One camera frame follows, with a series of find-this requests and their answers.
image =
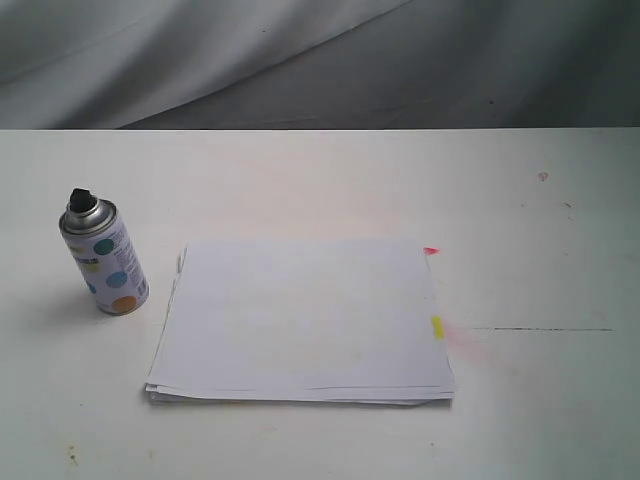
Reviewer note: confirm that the dotted white spray can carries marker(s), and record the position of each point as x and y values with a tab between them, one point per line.
98	240

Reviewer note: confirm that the grey backdrop cloth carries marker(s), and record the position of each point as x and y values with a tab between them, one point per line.
319	64

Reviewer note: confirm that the stack of white paper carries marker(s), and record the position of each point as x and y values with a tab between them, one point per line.
348	321

